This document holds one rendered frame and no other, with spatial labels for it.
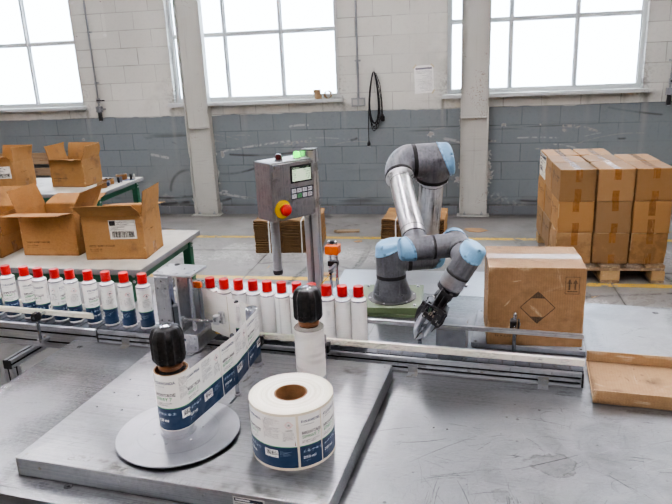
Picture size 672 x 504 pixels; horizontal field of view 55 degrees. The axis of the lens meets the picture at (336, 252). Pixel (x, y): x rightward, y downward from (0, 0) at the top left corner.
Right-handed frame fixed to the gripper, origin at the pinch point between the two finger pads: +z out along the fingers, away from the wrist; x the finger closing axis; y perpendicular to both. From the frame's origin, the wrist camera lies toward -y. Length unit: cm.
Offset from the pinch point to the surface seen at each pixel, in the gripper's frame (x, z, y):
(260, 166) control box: -70, -21, -2
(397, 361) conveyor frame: -1.2, 9.2, 5.4
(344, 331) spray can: -20.3, 11.4, 2.9
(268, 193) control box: -63, -15, 1
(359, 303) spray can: -20.7, 0.3, 2.4
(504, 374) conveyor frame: 27.3, -6.4, 6.0
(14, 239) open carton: -216, 135, -107
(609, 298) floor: 126, 35, -296
